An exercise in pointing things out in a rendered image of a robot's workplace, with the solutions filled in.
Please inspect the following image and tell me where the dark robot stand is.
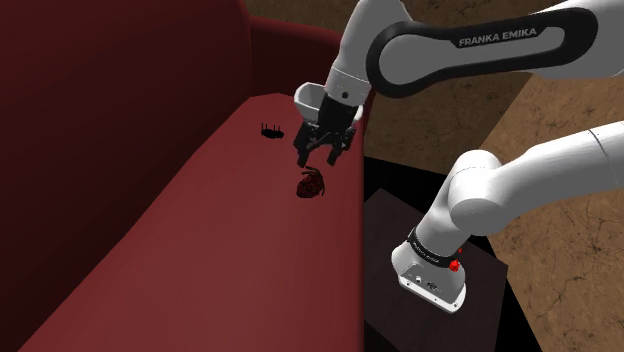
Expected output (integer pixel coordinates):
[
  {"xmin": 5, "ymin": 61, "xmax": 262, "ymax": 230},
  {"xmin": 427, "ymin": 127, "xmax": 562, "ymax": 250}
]
[{"xmin": 363, "ymin": 188, "xmax": 510, "ymax": 352}]

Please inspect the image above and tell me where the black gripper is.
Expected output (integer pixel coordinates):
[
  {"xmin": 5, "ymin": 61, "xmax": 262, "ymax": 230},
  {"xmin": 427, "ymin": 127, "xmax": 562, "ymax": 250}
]
[{"xmin": 292, "ymin": 92, "xmax": 363, "ymax": 168}]

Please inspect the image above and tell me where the dark red crumpled object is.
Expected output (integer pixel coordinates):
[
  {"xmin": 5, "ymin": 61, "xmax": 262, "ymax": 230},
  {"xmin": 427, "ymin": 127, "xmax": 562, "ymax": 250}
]
[{"xmin": 296, "ymin": 165, "xmax": 326, "ymax": 200}]

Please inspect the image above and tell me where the dark red sofa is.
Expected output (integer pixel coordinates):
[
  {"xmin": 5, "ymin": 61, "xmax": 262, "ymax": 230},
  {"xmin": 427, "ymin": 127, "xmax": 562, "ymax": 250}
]
[{"xmin": 0, "ymin": 0, "xmax": 377, "ymax": 352}]

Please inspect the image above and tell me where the small black pronged object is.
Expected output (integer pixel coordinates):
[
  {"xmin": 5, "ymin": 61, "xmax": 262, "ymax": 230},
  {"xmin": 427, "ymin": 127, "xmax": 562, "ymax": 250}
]
[{"xmin": 260, "ymin": 122, "xmax": 286, "ymax": 141}]

